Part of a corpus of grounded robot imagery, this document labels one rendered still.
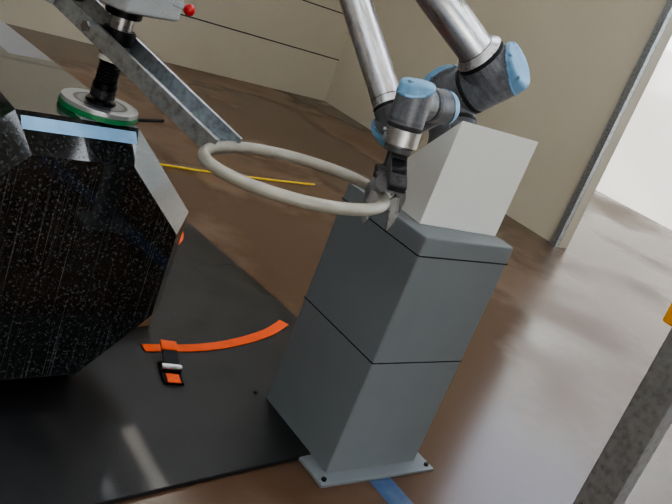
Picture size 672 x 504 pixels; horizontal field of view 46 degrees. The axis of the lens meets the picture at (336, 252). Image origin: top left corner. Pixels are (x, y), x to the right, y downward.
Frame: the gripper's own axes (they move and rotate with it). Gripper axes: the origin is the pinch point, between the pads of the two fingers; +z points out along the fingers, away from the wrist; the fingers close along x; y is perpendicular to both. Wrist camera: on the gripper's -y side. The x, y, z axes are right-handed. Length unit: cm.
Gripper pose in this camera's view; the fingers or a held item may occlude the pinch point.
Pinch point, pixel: (376, 223)
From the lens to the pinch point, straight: 200.9
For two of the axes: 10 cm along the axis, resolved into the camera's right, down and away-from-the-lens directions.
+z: -2.7, 9.2, 2.8
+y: -0.4, -3.1, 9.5
